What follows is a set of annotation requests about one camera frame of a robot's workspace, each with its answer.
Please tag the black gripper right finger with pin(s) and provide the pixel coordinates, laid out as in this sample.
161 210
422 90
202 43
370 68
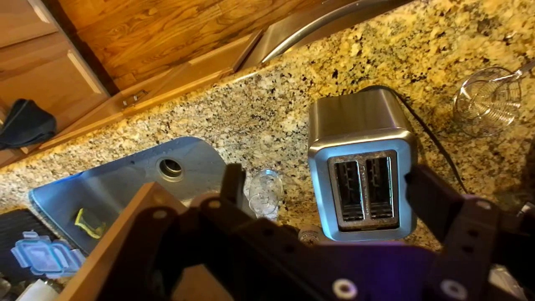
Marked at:
485 252

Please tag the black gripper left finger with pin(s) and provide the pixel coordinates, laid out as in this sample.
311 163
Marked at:
223 252

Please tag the chrome kitchen faucet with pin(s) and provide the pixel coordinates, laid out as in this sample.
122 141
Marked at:
261 193

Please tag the wooden base cabinet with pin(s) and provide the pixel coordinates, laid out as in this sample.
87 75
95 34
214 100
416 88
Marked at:
44 61

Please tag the stainless steel sink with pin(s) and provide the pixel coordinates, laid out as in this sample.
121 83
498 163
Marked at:
139 168

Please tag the yellow green sink scrubber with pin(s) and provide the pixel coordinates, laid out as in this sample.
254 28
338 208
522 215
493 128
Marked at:
89 227

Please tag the clear glass cup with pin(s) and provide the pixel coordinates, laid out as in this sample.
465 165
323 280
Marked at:
490 98

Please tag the stainless steel toaster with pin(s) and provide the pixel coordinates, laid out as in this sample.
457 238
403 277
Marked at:
361 128

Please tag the blue plastic container lid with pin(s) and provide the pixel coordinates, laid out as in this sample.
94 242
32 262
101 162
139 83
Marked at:
44 254

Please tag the white paper towel roll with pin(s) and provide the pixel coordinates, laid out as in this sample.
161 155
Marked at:
35 292

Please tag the black drying mat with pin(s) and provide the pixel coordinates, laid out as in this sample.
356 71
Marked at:
17 223

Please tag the black hanging cloth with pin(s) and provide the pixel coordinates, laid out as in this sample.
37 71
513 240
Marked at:
25 126

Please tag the stainless steel appliance front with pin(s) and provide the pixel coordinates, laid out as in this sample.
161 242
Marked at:
311 28

